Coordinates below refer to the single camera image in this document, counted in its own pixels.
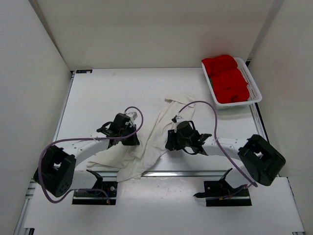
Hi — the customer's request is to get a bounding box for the white t shirt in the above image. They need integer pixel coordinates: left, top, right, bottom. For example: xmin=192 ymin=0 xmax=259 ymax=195
xmin=87 ymin=93 xmax=195 ymax=182

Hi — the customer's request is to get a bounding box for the red t shirt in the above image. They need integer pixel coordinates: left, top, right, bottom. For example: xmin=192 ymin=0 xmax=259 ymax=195
xmin=201 ymin=55 xmax=250 ymax=104

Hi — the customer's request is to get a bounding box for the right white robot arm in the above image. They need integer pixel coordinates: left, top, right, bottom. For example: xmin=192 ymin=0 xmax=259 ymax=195
xmin=165 ymin=116 xmax=286 ymax=200

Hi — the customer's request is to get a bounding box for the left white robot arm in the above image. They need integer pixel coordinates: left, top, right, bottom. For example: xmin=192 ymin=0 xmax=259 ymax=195
xmin=33 ymin=112 xmax=139 ymax=198

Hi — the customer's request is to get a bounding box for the black label on table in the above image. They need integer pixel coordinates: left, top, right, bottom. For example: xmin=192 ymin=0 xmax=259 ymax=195
xmin=75 ymin=69 xmax=92 ymax=74

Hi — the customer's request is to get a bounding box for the white plastic basket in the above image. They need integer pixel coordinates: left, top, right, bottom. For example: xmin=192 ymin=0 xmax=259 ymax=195
xmin=201 ymin=57 xmax=262 ymax=110

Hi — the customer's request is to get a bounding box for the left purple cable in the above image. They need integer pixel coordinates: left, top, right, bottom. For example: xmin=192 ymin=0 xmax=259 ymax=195
xmin=38 ymin=106 xmax=144 ymax=204

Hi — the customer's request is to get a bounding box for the purple cable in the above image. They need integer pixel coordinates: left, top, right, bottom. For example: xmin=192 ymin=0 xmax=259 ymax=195
xmin=38 ymin=106 xmax=144 ymax=204
xmin=175 ymin=100 xmax=258 ymax=199

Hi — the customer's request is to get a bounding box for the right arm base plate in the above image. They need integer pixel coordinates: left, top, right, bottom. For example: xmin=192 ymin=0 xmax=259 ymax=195
xmin=204 ymin=181 xmax=252 ymax=207

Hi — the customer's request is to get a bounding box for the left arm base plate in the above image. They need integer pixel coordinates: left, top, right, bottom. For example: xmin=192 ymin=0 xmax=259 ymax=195
xmin=72 ymin=181 xmax=118 ymax=206

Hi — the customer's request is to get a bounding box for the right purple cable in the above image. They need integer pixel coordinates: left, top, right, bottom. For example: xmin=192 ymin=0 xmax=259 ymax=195
xmin=175 ymin=100 xmax=258 ymax=199

